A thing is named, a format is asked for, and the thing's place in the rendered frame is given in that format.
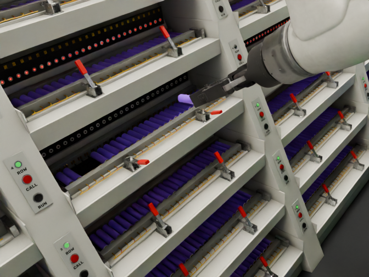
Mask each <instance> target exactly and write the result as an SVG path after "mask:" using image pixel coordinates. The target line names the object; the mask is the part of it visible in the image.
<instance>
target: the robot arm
mask: <svg viewBox="0 0 369 277"><path fill-rule="evenodd" d="M285 2H286V5H287V8H288V11H289V16H290V20H289V21H288V22H286V23H285V24H284V25H282V26H280V27H279V28H278V29H277V30H276V31H274V33H272V34H270V35H266V37H265V39H264V41H263V42H262V43H260V44H258V45H256V46H255V47H253V48H252V49H251V50H250V52H249V54H248V57H247V63H246V64H243V65H241V66H240V67H239V68H237V70H235V71H233V72H232V73H230V74H228V76H227V77H226V78H224V79H221V80H220V81H218V80H217V81H215V82H213V83H212V84H210V85H209V84H206V85H204V88H202V89H200V90H198V91H197V92H195V93H193V94H191V95H190V96H189V97H190V99H191V101H192V103H193V104H194V106H195V108H197V107H200V106H202V105H204V104H206V103H210V102H211V101H213V100H216V99H218V98H221V97H223V96H225V95H231V94H233V93H234V91H238V90H241V89H243V88H245V87H247V88H248V87H251V86H253V85H255V84H256V83H257V84H258V85H260V86H262V87H265V88H270V87H274V86H277V85H279V84H281V83H283V84H293V83H295V82H298V81H300V80H303V79H306V78H308V77H312V76H315V75H317V74H319V73H322V72H326V71H338V70H342V69H346V68H349V67H352V66H354V65H357V64H360V63H362V62H365V61H367V60H369V0H285Z"/></svg>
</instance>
